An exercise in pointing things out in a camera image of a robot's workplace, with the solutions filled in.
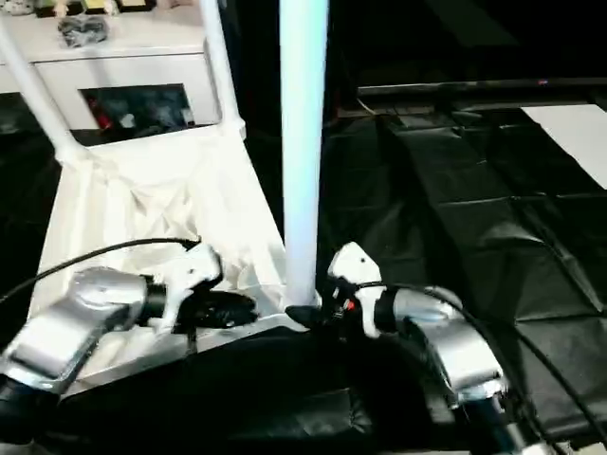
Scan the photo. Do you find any white plastic table top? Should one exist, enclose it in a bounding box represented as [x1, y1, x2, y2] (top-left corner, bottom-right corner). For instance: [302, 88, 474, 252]
[28, 120, 328, 397]

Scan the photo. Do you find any black glossy mat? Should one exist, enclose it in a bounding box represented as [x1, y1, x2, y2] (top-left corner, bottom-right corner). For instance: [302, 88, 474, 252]
[0, 92, 607, 451]

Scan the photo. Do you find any white sideboard cabinet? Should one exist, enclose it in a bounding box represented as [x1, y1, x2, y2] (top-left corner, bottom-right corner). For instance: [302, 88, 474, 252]
[0, 13, 224, 135]

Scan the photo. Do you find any long black bar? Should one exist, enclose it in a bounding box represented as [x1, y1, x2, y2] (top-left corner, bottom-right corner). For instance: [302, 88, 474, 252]
[358, 76, 607, 99]

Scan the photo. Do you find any white flat panel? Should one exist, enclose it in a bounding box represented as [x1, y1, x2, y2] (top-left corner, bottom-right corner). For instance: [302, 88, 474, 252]
[519, 103, 607, 189]

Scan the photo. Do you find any bag of black parts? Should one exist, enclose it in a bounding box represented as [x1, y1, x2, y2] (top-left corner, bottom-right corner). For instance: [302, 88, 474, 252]
[57, 15, 110, 49]

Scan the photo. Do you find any black framed plaque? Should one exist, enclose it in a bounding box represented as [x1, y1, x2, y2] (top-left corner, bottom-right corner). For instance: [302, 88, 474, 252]
[33, 0, 80, 18]
[79, 0, 156, 14]

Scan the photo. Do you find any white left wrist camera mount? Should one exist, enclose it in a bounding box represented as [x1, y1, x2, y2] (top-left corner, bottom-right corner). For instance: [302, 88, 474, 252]
[152, 244, 224, 336]

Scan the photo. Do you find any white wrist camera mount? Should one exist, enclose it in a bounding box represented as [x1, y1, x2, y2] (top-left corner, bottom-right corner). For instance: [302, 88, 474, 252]
[326, 241, 395, 340]
[152, 244, 224, 336]

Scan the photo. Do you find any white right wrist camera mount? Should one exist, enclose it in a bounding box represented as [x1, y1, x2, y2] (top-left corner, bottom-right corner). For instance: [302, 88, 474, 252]
[326, 241, 395, 340]

